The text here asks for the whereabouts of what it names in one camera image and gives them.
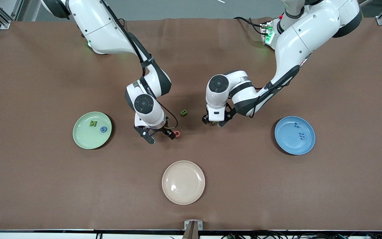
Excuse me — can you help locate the beige plate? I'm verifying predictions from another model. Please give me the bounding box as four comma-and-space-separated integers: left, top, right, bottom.
162, 160, 206, 205

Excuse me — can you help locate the light green plate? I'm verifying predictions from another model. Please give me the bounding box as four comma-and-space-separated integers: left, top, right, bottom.
73, 112, 112, 150

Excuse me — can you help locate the blue plate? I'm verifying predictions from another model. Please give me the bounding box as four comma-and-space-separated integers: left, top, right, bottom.
275, 116, 316, 155

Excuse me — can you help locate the brown table mat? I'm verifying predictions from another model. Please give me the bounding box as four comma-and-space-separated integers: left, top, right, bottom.
0, 17, 382, 232

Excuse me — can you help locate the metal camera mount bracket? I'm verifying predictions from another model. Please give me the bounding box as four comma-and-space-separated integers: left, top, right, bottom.
184, 220, 203, 239

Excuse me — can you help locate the black base cable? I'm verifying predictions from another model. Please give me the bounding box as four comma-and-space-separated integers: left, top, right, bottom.
233, 16, 264, 35

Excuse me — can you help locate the black cable tangle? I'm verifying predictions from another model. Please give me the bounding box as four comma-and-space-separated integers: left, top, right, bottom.
221, 231, 382, 239

